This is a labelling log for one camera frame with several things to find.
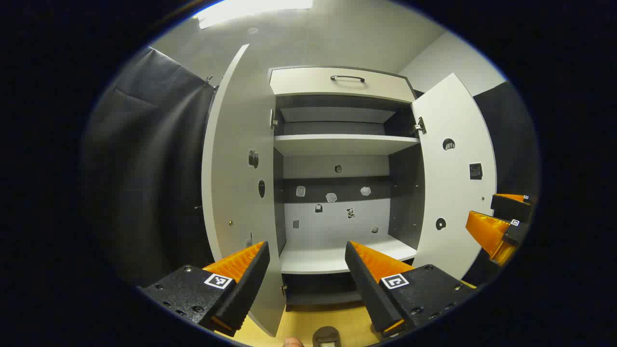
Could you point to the metal door hinge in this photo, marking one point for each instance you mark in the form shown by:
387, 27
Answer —
273, 121
421, 127

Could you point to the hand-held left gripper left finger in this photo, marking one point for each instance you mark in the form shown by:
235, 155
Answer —
248, 289

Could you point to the white cabinet shelf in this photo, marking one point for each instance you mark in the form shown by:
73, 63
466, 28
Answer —
337, 144

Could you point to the white shoe cabinet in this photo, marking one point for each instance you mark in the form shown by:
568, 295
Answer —
337, 226

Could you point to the black backdrop cloth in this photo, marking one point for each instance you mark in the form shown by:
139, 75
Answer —
511, 144
144, 168

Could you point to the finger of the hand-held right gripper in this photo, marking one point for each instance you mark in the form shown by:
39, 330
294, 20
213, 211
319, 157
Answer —
516, 233
511, 207

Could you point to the brown fuzzy shoe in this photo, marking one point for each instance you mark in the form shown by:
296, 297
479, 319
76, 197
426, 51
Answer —
326, 333

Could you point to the white door with headphone sticker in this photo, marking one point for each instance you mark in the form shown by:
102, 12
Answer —
458, 193

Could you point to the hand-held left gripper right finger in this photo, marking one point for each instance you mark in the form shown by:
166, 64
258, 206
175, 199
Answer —
366, 289

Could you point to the white door with camera sticker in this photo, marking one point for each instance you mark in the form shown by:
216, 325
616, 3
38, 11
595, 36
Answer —
236, 168

